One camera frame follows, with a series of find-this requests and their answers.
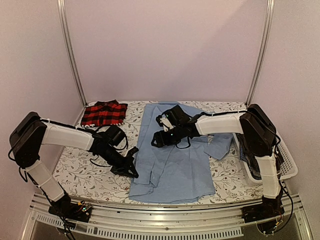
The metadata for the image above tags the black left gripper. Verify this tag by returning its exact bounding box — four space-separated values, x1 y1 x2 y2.
98 144 139 179

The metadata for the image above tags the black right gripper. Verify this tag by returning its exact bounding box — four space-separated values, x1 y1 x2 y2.
151 124 185 148

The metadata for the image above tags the light blue long sleeve shirt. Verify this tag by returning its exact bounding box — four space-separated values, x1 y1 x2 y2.
128 102 233 204

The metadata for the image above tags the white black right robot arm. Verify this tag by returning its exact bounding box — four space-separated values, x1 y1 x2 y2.
151 104 283 218

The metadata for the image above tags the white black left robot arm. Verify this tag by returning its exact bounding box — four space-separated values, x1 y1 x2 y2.
8 111 139 217

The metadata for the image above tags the red black plaid shirt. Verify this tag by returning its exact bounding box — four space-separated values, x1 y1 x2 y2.
80 100 128 128

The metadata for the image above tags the blue checked shirt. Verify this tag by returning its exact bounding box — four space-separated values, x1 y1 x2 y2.
236 139 262 181

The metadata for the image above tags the black striped shirt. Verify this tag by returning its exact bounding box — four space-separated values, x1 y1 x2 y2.
238 134 262 176

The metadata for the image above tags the white plastic laundry basket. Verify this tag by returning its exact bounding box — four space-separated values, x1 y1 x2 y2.
233 133 298 185

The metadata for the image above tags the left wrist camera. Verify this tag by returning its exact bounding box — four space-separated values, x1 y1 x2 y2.
126 146 139 157

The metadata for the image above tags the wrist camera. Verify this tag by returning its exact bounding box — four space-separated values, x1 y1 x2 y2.
156 115 174 132
126 146 139 157

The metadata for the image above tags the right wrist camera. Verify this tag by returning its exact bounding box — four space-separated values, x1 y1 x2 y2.
156 115 174 132

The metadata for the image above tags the aluminium front rail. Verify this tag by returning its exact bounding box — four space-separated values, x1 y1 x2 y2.
21 192 313 240

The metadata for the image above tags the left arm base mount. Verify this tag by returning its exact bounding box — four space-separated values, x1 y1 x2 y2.
48 200 93 223

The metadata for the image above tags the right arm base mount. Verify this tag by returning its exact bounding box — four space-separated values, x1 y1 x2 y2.
241 198 285 223

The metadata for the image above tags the left aluminium frame post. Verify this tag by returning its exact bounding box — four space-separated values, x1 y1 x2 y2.
56 0 88 107

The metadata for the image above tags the aluminium frame post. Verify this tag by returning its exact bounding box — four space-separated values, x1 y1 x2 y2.
56 0 88 107
245 0 275 106

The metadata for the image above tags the right aluminium frame post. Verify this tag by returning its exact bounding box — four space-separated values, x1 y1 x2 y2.
245 0 275 106

